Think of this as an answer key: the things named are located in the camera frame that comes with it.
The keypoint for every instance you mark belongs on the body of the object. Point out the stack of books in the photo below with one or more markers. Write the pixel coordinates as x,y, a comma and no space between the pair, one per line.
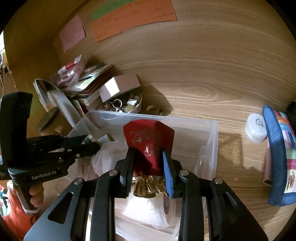
86,90

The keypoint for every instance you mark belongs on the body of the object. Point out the left hand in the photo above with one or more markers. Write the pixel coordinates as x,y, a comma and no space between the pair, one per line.
37,193

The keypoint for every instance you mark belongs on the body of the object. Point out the orange paper sheet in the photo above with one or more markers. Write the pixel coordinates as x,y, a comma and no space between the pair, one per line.
134,14

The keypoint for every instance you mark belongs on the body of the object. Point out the black orange zipper case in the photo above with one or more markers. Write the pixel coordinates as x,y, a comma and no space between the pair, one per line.
291,110

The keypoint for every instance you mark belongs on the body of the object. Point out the pink sticky note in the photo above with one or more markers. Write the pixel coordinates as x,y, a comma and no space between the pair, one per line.
72,33

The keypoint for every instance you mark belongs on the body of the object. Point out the brown jar with lid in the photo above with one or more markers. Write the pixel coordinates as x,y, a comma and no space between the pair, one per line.
53,123

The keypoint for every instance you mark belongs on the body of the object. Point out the small pink cardboard box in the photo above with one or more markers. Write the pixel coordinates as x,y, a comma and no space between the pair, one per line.
118,85

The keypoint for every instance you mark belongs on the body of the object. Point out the white drawstring pouch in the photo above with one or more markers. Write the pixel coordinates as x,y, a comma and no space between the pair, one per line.
106,158

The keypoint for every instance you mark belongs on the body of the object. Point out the blue patchwork pouch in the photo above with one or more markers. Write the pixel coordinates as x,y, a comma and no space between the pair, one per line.
281,150

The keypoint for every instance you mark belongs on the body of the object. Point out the white round jar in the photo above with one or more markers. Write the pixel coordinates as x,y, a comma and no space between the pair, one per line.
255,128

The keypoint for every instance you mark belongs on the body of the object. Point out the pink cable package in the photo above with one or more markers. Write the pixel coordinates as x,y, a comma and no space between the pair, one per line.
70,73

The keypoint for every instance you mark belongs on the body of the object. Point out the green paper strip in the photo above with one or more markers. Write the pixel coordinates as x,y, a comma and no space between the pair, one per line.
108,7

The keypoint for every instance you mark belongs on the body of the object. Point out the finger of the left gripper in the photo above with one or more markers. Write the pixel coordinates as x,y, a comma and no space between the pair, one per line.
53,141
71,153

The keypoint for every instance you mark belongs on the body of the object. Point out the clear plastic storage bin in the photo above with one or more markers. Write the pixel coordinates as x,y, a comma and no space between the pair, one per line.
195,146

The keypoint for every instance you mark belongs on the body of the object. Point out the bowl of trinkets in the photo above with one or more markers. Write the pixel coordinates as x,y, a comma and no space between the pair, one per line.
130,102

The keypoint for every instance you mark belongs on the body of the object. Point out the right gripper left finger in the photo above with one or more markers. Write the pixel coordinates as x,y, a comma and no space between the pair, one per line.
66,218

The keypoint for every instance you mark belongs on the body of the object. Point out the frosted white plastic cup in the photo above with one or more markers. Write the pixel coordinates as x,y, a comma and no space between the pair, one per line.
159,211

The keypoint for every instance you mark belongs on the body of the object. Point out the red gold drawstring pouch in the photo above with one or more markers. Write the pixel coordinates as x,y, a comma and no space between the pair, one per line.
150,138

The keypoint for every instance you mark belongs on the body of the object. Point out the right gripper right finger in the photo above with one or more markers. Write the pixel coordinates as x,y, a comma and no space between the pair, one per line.
228,217

